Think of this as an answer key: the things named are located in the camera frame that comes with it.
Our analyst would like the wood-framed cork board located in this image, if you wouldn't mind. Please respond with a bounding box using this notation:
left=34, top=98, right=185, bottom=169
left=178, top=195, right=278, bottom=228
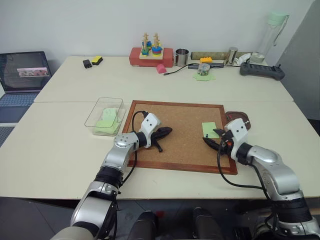
left=126, top=99, right=239, bottom=176

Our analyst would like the black USB cable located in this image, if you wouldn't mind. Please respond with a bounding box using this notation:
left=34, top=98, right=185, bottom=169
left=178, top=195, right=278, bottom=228
left=162, top=63, right=191, bottom=77

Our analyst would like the dark rounded shape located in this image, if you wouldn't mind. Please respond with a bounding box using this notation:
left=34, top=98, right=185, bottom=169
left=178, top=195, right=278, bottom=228
left=129, top=210, right=159, bottom=240
left=191, top=206, right=225, bottom=240

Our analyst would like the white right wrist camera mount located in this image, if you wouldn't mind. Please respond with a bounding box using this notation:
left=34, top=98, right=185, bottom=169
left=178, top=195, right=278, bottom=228
left=223, top=118, right=250, bottom=160

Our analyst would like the clear plastic box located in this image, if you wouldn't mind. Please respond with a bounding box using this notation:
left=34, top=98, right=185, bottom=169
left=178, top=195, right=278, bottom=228
left=84, top=97, right=127, bottom=137

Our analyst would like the clear bottle with green lid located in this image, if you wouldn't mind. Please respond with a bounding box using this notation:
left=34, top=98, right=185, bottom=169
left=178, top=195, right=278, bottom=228
left=258, top=9, right=291, bottom=61

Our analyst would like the dark USB hub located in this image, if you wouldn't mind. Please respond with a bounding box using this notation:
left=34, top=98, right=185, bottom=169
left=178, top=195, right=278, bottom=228
left=187, top=62, right=226, bottom=70

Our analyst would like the green sticky note pile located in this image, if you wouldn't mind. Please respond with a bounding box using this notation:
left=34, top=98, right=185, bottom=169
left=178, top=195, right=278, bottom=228
left=192, top=71, right=217, bottom=82

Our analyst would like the crumpled white cloth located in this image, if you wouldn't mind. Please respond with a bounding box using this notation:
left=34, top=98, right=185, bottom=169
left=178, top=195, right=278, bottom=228
left=233, top=52, right=252, bottom=65

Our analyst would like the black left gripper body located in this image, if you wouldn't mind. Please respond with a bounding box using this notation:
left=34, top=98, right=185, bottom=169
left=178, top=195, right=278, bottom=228
left=149, top=126, right=166, bottom=145

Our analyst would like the clear jar of pushpins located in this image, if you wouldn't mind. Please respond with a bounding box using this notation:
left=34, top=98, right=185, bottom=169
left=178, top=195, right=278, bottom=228
left=197, top=62, right=211, bottom=77

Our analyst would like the dark brown tray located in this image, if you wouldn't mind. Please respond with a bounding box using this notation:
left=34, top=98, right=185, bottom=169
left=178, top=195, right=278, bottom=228
left=224, top=110, right=251, bottom=131

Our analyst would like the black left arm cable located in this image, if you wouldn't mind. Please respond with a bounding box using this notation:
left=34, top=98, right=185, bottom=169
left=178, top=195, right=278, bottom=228
left=116, top=110, right=148, bottom=196

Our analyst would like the beige robot torso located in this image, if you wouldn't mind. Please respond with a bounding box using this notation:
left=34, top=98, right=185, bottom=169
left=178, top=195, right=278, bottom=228
left=53, top=225, right=99, bottom=240

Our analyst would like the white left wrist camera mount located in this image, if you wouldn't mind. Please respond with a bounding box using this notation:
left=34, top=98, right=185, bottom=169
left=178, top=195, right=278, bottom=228
left=138, top=112, right=162, bottom=149

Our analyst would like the wooden ring stacking toy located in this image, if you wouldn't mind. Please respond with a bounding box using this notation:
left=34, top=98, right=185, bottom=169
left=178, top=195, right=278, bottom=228
left=138, top=32, right=165, bottom=61

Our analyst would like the black game controller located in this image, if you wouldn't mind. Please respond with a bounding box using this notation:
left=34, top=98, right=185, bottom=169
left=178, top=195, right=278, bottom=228
left=239, top=61, right=286, bottom=81

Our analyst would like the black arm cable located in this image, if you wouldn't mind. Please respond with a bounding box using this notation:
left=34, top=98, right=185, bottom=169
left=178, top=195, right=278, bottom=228
left=116, top=110, right=148, bottom=196
left=216, top=143, right=278, bottom=201

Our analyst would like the round silver tin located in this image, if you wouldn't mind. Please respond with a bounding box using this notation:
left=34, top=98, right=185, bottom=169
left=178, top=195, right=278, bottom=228
left=249, top=51, right=266, bottom=64

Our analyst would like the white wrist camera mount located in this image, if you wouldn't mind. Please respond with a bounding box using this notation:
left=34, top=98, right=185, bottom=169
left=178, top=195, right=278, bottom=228
left=138, top=112, right=162, bottom=149
left=223, top=118, right=250, bottom=160

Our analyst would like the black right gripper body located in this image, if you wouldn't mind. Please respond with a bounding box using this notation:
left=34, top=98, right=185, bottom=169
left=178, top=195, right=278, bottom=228
left=218, top=130, right=235, bottom=155

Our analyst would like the yellow and black sponge eraser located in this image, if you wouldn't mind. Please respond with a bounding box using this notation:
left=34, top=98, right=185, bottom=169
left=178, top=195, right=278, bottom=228
left=91, top=55, right=105, bottom=67

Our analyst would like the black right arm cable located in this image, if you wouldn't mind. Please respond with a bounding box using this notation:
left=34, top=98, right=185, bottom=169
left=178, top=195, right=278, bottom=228
left=216, top=143, right=278, bottom=201

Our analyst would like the red rectangular box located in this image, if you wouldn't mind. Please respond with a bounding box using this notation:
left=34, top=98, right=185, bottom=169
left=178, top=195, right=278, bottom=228
left=128, top=47, right=174, bottom=69

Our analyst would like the dark blue laptop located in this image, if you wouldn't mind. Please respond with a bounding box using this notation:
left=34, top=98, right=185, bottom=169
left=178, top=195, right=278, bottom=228
left=0, top=51, right=53, bottom=124

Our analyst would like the metal cup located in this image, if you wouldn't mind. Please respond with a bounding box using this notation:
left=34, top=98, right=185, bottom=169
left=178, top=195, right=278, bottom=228
left=175, top=48, right=190, bottom=67

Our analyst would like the shiny metal cylinder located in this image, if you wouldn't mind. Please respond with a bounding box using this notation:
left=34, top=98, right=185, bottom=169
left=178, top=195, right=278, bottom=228
left=225, top=46, right=239, bottom=66

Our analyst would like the long brown box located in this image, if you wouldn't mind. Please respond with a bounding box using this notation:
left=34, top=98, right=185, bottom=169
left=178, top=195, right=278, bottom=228
left=190, top=50, right=252, bottom=61

